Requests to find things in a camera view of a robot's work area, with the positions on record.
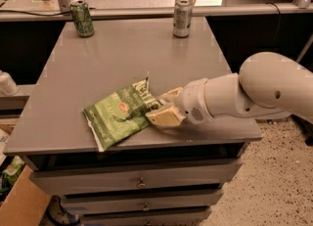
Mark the silver green 7up can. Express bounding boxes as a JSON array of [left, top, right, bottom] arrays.
[[173, 0, 192, 38]]

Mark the white cylinder at left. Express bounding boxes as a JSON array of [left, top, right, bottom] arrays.
[[0, 70, 19, 96]]

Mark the green package on floor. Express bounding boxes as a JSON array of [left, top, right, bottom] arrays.
[[3, 156, 24, 186]]

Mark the brown cardboard box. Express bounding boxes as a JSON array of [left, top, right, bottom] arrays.
[[0, 166, 51, 226]]

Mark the top drawer knob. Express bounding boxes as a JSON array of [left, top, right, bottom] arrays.
[[137, 178, 147, 189]]

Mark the drawer knob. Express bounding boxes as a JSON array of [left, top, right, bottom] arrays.
[[137, 178, 147, 189], [142, 203, 151, 211]]

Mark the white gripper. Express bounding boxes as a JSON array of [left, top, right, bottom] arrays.
[[146, 78, 213, 126]]

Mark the green patterned soda can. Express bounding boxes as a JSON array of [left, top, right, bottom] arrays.
[[70, 0, 95, 37]]

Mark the middle drawer knob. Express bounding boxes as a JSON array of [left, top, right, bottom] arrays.
[[142, 203, 151, 211]]

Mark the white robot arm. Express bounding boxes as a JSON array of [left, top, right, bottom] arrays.
[[147, 52, 313, 127]]

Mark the green jalapeno chip bag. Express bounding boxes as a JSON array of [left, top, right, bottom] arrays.
[[83, 78, 161, 152]]

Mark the grey drawer cabinet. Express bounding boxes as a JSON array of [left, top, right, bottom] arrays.
[[6, 18, 261, 226]]

